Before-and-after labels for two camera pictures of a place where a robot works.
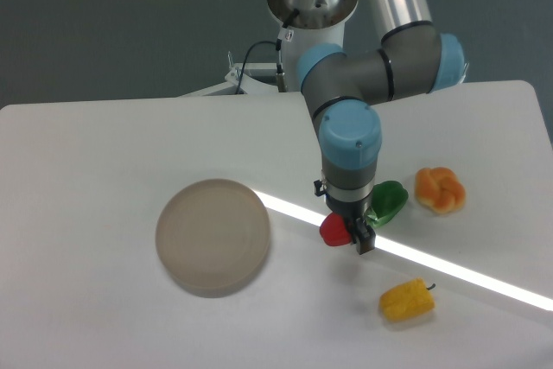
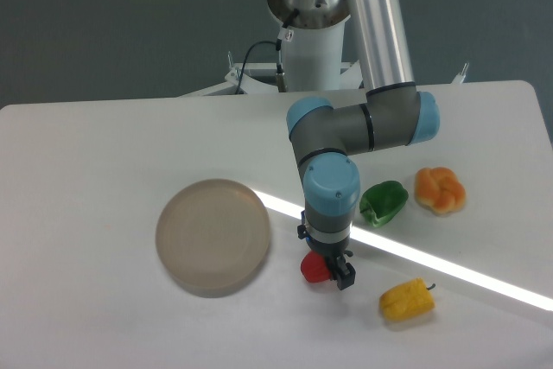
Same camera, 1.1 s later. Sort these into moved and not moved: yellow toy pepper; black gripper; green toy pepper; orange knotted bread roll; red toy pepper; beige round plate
Moved: black gripper; red toy pepper
Not moved: orange knotted bread roll; beige round plate; green toy pepper; yellow toy pepper
